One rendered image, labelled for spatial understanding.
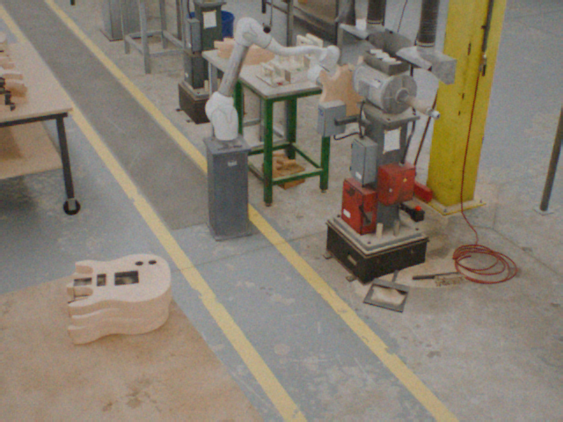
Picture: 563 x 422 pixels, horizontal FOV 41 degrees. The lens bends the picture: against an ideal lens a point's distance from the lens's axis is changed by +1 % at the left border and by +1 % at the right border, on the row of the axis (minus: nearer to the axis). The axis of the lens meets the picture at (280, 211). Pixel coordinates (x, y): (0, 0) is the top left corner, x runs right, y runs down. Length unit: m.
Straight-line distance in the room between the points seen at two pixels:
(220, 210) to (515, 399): 2.32
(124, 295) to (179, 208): 2.79
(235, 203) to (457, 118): 1.73
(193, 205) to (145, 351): 2.90
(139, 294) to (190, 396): 0.49
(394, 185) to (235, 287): 1.23
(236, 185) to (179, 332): 2.24
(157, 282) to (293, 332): 1.59
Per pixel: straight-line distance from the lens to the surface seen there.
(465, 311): 4.95
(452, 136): 5.77
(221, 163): 5.18
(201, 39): 7.25
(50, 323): 3.36
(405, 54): 4.50
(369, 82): 4.71
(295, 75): 5.67
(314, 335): 4.61
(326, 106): 4.78
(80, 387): 3.03
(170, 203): 5.96
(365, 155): 4.75
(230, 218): 5.41
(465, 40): 5.52
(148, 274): 3.25
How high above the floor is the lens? 2.92
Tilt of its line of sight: 30 degrees down
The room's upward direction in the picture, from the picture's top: 1 degrees clockwise
